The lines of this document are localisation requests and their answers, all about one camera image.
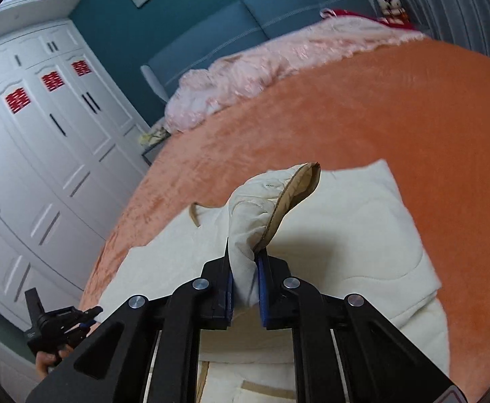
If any dark nightstand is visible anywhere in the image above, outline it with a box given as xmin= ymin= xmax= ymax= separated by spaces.
xmin=141 ymin=132 xmax=170 ymax=166

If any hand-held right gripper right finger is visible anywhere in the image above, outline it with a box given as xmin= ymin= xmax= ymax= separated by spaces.
xmin=255 ymin=249 xmax=468 ymax=403

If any person's left hand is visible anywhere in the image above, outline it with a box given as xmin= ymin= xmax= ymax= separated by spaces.
xmin=35 ymin=343 xmax=75 ymax=380

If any cream quilted jacket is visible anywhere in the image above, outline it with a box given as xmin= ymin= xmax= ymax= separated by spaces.
xmin=96 ymin=159 xmax=451 ymax=403

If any white wardrobe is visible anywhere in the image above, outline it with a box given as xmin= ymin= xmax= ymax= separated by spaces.
xmin=0 ymin=0 xmax=151 ymax=332

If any plush toy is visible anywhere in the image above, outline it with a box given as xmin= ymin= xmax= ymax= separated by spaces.
xmin=375 ymin=0 xmax=411 ymax=26

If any blue padded headboard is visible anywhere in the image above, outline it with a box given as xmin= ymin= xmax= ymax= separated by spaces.
xmin=140 ymin=0 xmax=380 ymax=105

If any orange plush blanket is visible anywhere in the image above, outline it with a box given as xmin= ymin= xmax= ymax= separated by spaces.
xmin=79 ymin=38 xmax=490 ymax=403

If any pink lace quilt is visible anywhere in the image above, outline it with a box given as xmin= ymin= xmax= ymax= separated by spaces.
xmin=164 ymin=19 xmax=426 ymax=133

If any pale yellow cloth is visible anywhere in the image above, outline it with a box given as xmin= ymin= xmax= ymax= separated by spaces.
xmin=139 ymin=128 xmax=170 ymax=145

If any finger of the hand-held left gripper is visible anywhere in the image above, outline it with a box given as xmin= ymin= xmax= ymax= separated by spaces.
xmin=76 ymin=306 xmax=104 ymax=329

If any red cloth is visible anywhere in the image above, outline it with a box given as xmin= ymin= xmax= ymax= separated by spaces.
xmin=320 ymin=7 xmax=413 ymax=32

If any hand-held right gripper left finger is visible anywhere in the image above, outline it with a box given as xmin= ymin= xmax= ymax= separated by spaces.
xmin=26 ymin=237 xmax=234 ymax=403

